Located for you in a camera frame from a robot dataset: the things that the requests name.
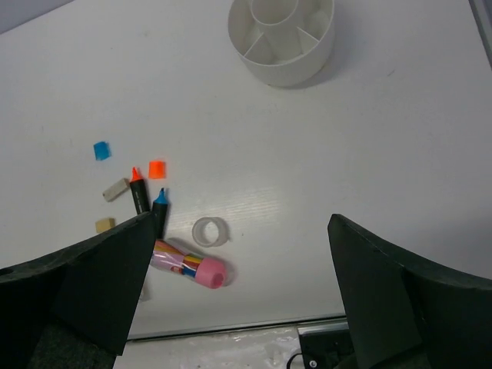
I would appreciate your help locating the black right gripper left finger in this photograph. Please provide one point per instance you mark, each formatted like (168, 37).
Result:
(73, 308)

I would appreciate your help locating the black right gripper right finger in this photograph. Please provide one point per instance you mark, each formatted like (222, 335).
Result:
(405, 310)

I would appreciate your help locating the black blue highlighter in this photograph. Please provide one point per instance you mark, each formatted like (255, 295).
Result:
(160, 211)

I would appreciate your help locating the black orange highlighter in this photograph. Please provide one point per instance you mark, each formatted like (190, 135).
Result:
(139, 192)

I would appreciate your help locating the pink capped marker tube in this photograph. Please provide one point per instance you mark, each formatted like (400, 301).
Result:
(205, 271)

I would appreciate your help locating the blue highlighter cap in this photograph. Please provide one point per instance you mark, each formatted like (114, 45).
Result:
(102, 150)

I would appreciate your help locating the orange highlighter cap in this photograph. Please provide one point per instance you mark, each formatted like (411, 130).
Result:
(156, 169)

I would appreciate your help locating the small tan eraser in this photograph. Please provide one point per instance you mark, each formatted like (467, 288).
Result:
(104, 225)

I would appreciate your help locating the grey rectangular eraser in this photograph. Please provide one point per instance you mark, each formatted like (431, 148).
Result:
(116, 190)

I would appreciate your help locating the clear tape roll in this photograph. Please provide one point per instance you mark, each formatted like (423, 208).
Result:
(210, 232)

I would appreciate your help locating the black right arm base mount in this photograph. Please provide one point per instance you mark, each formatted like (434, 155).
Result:
(324, 346)

